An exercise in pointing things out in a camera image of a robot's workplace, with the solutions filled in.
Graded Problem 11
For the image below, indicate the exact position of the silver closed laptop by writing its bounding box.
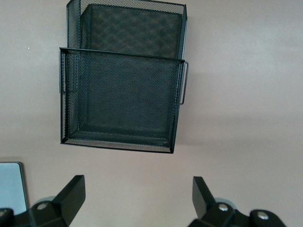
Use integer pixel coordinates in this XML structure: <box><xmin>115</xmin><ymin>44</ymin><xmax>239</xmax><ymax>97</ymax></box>
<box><xmin>0</xmin><ymin>162</ymin><xmax>28</xmax><ymax>210</ymax></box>

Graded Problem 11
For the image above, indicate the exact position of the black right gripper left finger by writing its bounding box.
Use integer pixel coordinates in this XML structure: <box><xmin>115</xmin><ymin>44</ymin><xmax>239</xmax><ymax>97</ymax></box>
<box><xmin>0</xmin><ymin>175</ymin><xmax>86</xmax><ymax>227</ymax></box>

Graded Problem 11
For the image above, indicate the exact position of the black mesh two-tier organizer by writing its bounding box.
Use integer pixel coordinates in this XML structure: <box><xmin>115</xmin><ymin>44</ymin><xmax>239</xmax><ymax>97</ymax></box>
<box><xmin>58</xmin><ymin>0</ymin><xmax>190</xmax><ymax>154</ymax></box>

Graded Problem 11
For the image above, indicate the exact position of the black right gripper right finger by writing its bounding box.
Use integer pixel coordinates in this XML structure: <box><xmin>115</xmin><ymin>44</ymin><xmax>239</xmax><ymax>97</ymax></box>
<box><xmin>189</xmin><ymin>176</ymin><xmax>287</xmax><ymax>227</ymax></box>

